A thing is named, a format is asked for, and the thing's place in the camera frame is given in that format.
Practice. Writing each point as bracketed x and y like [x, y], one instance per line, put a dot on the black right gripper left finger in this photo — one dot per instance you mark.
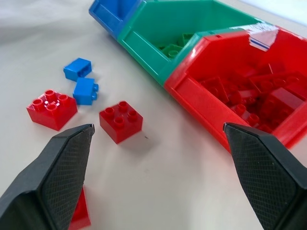
[48, 182]

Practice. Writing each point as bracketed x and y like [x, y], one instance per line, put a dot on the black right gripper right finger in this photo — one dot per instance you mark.
[263, 172]

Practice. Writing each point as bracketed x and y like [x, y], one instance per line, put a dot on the red sloped toy brick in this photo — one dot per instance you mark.
[280, 105]

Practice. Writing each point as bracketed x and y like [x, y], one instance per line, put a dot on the red square toy brick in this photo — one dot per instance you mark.
[216, 87]
[121, 123]
[51, 109]

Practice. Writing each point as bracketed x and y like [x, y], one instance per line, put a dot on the red flat toy plate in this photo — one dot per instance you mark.
[275, 80]

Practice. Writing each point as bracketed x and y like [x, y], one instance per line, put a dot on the blue toy brick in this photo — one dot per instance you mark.
[84, 92]
[76, 68]

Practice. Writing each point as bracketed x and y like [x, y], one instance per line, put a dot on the red plastic storage bin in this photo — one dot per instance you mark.
[230, 72]

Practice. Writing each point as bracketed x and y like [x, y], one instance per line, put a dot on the white blue-striped label sticker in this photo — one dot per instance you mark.
[261, 36]

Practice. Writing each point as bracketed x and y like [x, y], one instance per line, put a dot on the green toy brick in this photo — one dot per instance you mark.
[187, 38]
[171, 50]

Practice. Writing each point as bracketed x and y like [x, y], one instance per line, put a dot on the green plastic storage bin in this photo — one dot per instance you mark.
[153, 31]

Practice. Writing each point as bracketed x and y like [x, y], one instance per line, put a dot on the blue plastic storage bin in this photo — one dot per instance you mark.
[112, 14]

